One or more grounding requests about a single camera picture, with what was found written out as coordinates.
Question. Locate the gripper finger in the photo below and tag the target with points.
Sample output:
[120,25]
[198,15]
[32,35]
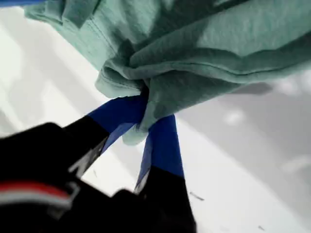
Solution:
[116,114]
[162,150]

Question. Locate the pale green T-shirt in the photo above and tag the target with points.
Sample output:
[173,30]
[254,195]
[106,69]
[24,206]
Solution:
[194,48]

